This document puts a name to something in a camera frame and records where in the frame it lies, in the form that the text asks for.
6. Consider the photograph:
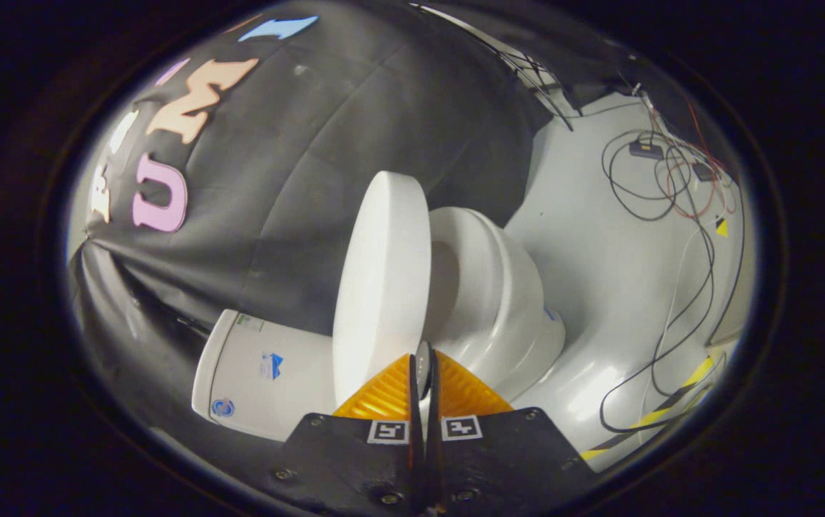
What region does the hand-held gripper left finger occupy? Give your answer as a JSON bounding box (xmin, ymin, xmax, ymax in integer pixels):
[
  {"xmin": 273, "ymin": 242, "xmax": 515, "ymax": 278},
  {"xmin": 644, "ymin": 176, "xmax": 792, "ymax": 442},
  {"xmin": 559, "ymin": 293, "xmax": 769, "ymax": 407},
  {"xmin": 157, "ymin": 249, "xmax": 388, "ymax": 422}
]
[{"xmin": 272, "ymin": 353, "xmax": 427, "ymax": 517}]

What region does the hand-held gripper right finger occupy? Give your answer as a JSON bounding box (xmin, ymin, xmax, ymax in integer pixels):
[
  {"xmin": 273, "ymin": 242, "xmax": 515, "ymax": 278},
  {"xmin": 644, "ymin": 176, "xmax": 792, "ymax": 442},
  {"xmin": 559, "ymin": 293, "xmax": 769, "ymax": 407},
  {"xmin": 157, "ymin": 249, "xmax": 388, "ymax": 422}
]
[{"xmin": 427, "ymin": 350, "xmax": 600, "ymax": 517}]

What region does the white toilet lid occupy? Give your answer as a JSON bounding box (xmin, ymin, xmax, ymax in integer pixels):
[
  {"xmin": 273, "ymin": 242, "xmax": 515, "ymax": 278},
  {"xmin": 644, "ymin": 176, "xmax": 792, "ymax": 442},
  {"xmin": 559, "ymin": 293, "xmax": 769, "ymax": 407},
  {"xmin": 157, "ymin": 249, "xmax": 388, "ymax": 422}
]
[{"xmin": 332, "ymin": 171, "xmax": 433, "ymax": 406}]

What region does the white toilet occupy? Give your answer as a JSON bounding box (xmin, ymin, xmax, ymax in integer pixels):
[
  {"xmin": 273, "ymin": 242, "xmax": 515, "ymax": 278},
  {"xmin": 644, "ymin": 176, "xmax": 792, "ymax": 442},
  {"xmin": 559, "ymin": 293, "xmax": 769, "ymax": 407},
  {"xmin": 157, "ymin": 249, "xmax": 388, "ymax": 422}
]
[{"xmin": 192, "ymin": 207, "xmax": 567, "ymax": 440}]

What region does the white toilet tank cover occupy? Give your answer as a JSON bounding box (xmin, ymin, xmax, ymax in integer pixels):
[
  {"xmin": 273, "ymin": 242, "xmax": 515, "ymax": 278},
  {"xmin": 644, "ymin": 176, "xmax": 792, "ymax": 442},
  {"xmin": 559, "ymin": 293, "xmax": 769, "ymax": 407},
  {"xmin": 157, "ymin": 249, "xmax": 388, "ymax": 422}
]
[{"xmin": 192, "ymin": 309, "xmax": 239, "ymax": 424}]

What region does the white toilet seat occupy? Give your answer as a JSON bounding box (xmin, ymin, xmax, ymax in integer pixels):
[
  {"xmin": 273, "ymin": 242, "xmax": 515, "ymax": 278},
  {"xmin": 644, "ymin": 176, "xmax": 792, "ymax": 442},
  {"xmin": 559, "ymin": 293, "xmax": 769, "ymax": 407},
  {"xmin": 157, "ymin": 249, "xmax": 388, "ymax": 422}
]
[{"xmin": 427, "ymin": 207, "xmax": 528, "ymax": 363}]

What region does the yellow and black floor tape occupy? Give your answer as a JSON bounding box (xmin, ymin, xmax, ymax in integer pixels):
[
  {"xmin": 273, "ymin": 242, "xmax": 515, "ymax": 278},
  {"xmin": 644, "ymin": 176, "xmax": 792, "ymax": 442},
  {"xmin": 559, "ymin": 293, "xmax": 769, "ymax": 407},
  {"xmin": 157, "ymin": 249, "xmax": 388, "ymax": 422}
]
[{"xmin": 579, "ymin": 355, "xmax": 716, "ymax": 462}]

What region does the black backdrop cloth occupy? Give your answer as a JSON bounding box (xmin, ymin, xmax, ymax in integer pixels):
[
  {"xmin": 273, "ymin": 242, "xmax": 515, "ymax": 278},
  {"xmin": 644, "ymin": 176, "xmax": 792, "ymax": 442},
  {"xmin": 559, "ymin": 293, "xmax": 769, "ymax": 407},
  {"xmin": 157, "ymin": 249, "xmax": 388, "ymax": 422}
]
[{"xmin": 67, "ymin": 0, "xmax": 578, "ymax": 467}]

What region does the red cable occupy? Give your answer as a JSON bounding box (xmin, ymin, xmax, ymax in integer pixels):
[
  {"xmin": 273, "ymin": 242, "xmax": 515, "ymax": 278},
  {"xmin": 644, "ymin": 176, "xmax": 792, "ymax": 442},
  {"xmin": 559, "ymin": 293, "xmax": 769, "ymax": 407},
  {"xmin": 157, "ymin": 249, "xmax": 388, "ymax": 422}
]
[{"xmin": 660, "ymin": 101, "xmax": 737, "ymax": 220}]

